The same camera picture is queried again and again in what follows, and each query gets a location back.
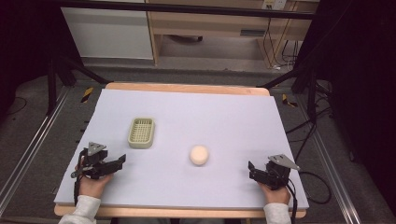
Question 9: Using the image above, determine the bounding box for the black metal stand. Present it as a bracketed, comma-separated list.
[256, 63, 319, 125]
[45, 54, 112, 117]

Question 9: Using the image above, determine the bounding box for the green slotted soap dish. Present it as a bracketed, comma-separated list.
[127, 117, 156, 149]

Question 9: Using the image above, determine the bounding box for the white cabinet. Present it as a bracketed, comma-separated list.
[60, 7, 155, 61]

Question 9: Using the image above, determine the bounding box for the yellow black floor tape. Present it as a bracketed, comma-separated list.
[281, 93, 299, 109]
[80, 86, 94, 104]

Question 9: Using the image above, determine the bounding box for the bundle of desk cables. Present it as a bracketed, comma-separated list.
[262, 17, 301, 71]

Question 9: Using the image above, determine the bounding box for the pale lilac foam mat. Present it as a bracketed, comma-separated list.
[53, 89, 310, 210]

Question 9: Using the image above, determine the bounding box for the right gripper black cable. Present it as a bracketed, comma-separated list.
[274, 169, 299, 224]

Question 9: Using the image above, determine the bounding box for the person's right hand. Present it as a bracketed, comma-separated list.
[257, 181, 292, 206]

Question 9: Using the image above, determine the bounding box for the wooden table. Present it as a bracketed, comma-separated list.
[53, 81, 308, 219]

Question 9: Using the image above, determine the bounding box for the round cream soap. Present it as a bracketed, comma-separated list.
[189, 144, 210, 167]

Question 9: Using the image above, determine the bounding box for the metal floor rail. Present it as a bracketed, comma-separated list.
[0, 87, 71, 217]
[295, 92, 362, 224]

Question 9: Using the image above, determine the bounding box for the white power strip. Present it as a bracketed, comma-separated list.
[262, 0, 288, 11]

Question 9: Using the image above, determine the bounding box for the black metal frame bar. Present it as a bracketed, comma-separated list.
[46, 0, 316, 21]

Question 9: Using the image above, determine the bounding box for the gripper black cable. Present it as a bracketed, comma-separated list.
[274, 169, 299, 224]
[70, 148, 89, 207]

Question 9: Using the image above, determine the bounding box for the black floor cable loop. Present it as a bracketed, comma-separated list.
[298, 170, 332, 205]

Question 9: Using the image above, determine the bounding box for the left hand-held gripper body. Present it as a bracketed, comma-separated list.
[78, 141, 109, 180]

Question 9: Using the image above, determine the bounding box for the light wooden desk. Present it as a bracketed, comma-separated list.
[145, 0, 321, 70]

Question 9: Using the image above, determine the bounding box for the person's left hand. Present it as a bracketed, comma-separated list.
[75, 156, 115, 200]

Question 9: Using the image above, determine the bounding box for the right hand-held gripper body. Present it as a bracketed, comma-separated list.
[262, 153, 302, 191]

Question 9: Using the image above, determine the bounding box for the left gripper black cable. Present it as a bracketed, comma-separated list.
[70, 148, 89, 207]

